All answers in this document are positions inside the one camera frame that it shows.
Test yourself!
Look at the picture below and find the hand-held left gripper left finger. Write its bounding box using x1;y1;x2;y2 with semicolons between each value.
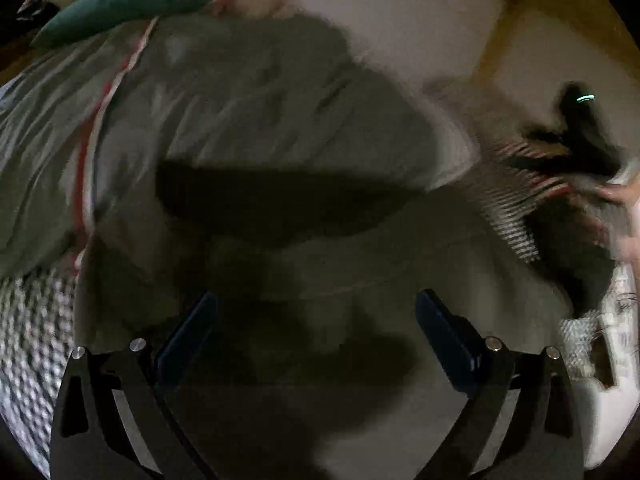
50;290;221;480

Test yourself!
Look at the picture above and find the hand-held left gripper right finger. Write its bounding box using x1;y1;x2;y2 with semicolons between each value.
415;289;586;480

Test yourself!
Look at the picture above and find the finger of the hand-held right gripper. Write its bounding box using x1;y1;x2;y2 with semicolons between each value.
522;125;568;146
507;156;573;175

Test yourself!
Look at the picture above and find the grey zip hoodie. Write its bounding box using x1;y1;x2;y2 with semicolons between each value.
75;190;576;480

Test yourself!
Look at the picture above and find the black garment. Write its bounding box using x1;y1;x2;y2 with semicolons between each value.
525;195;618;318

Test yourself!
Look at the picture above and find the person's right hand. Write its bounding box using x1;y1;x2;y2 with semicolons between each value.
597;157;640;266

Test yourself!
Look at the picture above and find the white striped pillow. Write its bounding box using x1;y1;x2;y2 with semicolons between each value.
425;110;481;191

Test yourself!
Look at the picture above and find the white printed cloth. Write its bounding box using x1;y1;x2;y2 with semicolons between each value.
560;260;640;468

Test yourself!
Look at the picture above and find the grey duvet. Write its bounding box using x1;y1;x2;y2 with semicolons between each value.
0;12;441;281

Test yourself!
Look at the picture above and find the teal pillow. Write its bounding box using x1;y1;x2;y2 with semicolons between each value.
32;0;221;51

